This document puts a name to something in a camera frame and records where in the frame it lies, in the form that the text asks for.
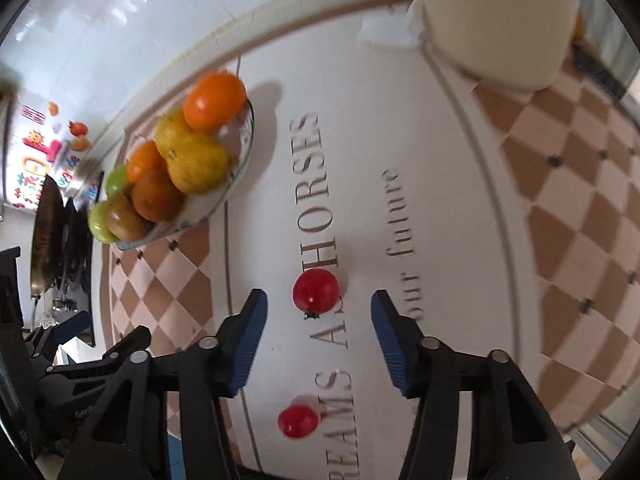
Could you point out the checkered printed table mat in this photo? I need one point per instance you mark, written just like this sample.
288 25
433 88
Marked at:
450 210

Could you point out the red cherry tomato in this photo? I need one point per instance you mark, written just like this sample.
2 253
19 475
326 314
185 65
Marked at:
316 290
297 421

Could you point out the colourful letter wall sticker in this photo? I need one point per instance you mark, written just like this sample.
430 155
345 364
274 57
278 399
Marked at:
35 160

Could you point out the dark frying pan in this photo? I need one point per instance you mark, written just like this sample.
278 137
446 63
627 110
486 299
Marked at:
45 235

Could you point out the red square wall sticker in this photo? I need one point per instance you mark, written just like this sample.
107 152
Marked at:
32 111

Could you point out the brown orange round fruit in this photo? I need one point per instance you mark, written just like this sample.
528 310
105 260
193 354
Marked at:
156 195

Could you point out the green apple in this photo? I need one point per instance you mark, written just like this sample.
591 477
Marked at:
116 180
99 220

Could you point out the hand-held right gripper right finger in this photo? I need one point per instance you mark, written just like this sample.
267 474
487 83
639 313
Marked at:
395 345

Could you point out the cream utensil holder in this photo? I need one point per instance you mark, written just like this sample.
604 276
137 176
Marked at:
500 15

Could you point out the small yellow citrus fruit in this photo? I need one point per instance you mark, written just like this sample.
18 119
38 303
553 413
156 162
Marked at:
170 132

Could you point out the dark brown round fruit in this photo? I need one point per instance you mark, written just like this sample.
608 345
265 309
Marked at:
125 220

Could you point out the small orange wall sticker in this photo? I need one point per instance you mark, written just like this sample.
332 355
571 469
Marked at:
53 107

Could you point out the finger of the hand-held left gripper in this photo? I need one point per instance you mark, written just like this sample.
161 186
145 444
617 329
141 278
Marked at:
72 324
110 352

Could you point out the large yellow citrus fruit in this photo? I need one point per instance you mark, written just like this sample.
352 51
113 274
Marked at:
197 162

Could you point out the floral oval ceramic plate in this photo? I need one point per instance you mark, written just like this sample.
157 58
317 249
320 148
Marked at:
200 210

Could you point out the orange tangerine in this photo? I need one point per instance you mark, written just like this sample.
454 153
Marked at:
215 101
145 160

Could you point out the crumpled white tissue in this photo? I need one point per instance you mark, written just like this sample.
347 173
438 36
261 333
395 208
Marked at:
387 25

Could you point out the black gas stove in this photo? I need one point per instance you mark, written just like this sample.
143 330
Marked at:
80 250

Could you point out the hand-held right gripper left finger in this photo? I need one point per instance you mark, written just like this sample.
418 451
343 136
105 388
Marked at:
247 340

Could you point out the persimmon wall sticker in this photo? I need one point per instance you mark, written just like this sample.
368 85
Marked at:
80 135

